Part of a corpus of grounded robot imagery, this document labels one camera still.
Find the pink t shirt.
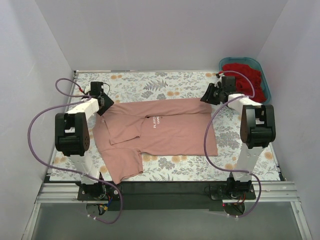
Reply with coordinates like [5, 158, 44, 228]
[93, 98, 218, 184]

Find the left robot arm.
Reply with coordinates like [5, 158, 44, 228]
[55, 81, 114, 200]

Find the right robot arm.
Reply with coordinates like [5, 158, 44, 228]
[200, 73, 276, 200]

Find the red t shirt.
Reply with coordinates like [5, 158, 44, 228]
[221, 62, 267, 103]

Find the teal plastic basket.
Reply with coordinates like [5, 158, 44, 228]
[218, 57, 271, 104]

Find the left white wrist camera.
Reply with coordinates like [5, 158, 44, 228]
[83, 85, 91, 96]

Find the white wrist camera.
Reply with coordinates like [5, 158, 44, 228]
[214, 72, 225, 88]
[83, 85, 91, 96]

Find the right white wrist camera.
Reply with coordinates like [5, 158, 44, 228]
[214, 72, 225, 88]

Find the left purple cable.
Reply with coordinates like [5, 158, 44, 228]
[26, 78, 125, 224]

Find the purple cable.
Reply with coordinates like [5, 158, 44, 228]
[26, 78, 125, 224]
[203, 70, 263, 218]

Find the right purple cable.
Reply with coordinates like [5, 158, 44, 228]
[203, 70, 263, 218]

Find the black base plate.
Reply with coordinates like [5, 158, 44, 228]
[76, 180, 256, 211]

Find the aluminium frame rail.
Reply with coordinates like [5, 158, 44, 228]
[23, 181, 312, 240]

